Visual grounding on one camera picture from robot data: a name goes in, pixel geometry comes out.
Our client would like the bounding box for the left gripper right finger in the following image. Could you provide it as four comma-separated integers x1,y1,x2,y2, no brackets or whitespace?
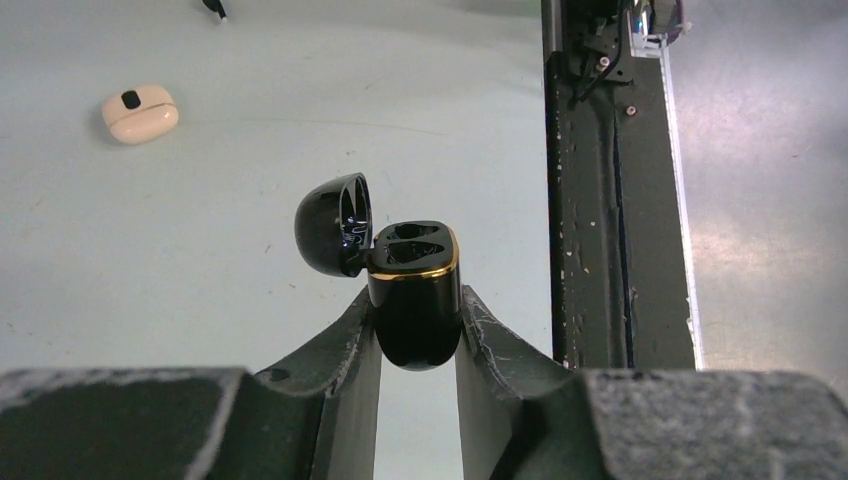
456,287,847,479

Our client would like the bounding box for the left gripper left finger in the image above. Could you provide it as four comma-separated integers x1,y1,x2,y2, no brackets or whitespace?
1,293,382,479

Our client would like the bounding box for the black earbud charging case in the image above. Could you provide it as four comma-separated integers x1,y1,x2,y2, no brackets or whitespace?
294,173,462,371

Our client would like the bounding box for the white earbud charging case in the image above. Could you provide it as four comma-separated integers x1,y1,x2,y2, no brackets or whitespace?
101,84,179,145

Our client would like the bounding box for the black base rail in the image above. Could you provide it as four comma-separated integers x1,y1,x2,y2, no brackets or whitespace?
541,1,704,369

